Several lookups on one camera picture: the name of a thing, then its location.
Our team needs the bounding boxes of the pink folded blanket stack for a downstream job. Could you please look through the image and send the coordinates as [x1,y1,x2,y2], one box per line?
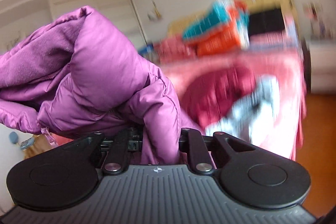
[249,16,299,51]

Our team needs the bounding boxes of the white nightstand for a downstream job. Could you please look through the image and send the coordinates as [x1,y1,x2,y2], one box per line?
[305,39,335,94]

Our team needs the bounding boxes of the light blue grey garment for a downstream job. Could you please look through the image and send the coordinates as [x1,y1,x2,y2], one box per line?
[205,75,280,145]

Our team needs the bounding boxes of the teal orange folded quilt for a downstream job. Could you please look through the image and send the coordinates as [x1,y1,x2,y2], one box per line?
[182,0,249,57]

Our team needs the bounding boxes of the white sliding wardrobe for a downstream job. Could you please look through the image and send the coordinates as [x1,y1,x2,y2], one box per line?
[1,0,146,53]

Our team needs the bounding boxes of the red floral folded bedding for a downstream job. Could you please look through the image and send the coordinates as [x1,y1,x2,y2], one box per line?
[154,35,197,64]

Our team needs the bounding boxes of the purple down jacket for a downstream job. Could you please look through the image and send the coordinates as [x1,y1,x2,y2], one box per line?
[1,6,196,165]

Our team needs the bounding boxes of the wall lamp fixture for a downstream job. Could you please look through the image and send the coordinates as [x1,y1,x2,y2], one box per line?
[147,1,162,22]

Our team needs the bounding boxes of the items on nightstand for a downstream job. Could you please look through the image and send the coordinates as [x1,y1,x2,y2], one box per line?
[302,2,335,40]

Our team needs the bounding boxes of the pink bedspread on bed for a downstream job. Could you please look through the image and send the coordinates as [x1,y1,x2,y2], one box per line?
[160,50,306,160]

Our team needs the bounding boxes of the yellow wooden headboard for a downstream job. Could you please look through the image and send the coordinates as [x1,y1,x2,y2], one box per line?
[166,0,300,37]

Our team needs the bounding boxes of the dark red down jacket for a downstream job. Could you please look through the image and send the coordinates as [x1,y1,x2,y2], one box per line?
[180,65,256,130]

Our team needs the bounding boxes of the black pillow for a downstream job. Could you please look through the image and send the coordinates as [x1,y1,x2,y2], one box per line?
[248,7,285,37]

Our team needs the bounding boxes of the blue storage box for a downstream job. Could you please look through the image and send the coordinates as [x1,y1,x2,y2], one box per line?
[138,44,154,56]

